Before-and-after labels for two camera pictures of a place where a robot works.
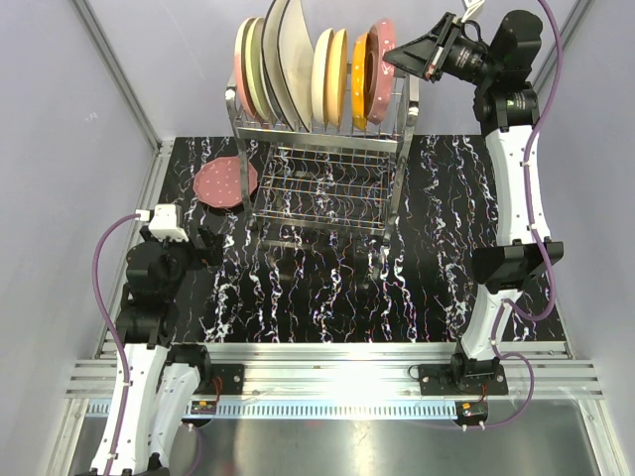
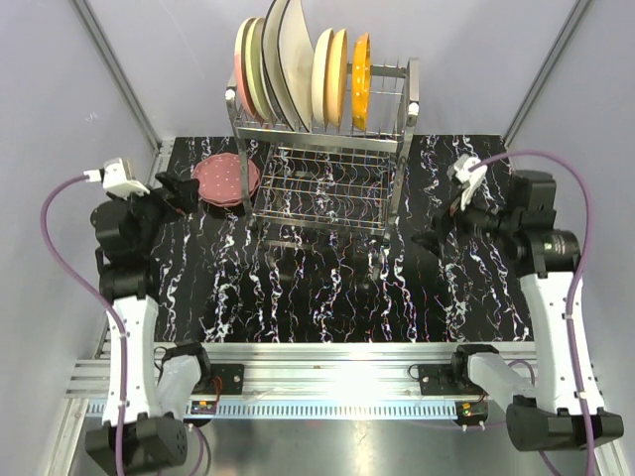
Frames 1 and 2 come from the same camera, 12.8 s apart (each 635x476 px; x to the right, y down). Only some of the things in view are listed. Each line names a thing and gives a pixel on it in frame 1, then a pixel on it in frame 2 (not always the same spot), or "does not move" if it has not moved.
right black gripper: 427,55 → 444,223
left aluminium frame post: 123,78 does not move
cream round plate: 318,72 does not move
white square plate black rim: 296,61 does not move
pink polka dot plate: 379,74 → 219,177
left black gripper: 210,256 → 186,192
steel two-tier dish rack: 332,179 does not move
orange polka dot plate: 357,81 does not move
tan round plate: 335,90 does not move
